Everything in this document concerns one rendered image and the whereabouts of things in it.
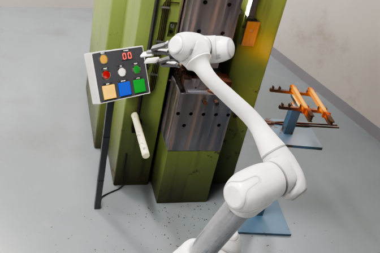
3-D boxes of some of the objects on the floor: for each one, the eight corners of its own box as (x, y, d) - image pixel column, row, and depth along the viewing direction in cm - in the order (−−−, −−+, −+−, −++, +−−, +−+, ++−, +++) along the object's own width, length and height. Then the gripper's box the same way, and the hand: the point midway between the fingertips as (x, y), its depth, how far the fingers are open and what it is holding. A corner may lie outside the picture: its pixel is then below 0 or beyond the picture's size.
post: (100, 209, 328) (119, 68, 274) (94, 209, 327) (111, 68, 272) (99, 205, 331) (117, 65, 277) (93, 205, 330) (111, 65, 276)
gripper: (199, 61, 204) (155, 66, 218) (182, 31, 195) (138, 38, 209) (191, 73, 199) (148, 77, 213) (175, 43, 190) (130, 48, 204)
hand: (149, 57), depth 209 cm, fingers open, 3 cm apart
